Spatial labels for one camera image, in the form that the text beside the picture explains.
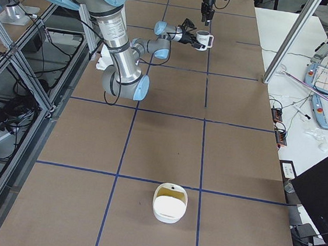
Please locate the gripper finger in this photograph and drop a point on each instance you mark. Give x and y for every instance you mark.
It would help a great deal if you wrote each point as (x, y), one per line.
(198, 46)
(206, 17)
(188, 25)

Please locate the white ribbed mug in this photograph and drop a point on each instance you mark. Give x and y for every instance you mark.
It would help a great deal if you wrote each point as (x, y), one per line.
(205, 39)

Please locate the orange circuit board upper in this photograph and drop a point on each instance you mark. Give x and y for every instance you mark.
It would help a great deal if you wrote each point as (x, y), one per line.
(276, 114)

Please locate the orange circuit board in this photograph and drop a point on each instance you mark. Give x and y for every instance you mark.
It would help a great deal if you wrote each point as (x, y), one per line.
(280, 137)
(276, 114)

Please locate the black marker pen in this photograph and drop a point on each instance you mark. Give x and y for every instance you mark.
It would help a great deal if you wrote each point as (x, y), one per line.
(299, 110)

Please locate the orange circuit board lower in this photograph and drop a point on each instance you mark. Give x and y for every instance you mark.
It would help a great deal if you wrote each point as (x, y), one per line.
(280, 137)

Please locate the upper teach pendant tablet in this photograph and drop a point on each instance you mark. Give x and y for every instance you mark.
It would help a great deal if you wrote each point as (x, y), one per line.
(316, 76)

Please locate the white label card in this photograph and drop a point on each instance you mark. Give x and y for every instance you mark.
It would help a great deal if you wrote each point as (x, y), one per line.
(287, 169)

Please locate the cream basket container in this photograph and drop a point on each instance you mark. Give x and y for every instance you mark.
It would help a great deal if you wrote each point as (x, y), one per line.
(169, 203)

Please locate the white camera pole with base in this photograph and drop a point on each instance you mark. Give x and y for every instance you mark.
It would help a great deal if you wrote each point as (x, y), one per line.
(105, 59)

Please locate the aluminium frame post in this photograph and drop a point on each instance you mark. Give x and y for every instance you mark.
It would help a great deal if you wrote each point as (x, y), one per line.
(299, 24)

